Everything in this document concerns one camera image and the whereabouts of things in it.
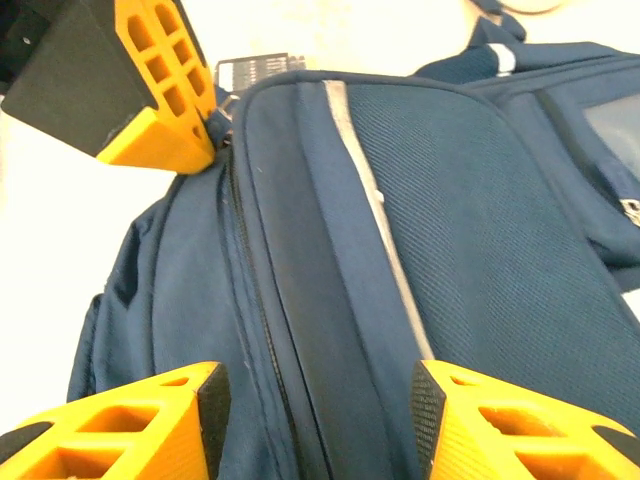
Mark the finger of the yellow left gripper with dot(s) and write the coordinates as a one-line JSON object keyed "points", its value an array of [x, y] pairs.
{"points": [[185, 145]]}

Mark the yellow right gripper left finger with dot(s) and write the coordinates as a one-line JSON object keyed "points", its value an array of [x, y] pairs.
{"points": [[165, 430]]}

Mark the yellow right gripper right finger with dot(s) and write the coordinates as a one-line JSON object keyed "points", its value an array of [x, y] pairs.
{"points": [[460, 440]]}

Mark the small black labelled box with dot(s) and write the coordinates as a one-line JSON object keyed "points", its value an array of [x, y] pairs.
{"points": [[260, 67]]}

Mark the navy blue backpack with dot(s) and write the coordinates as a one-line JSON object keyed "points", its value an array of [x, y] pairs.
{"points": [[450, 200]]}

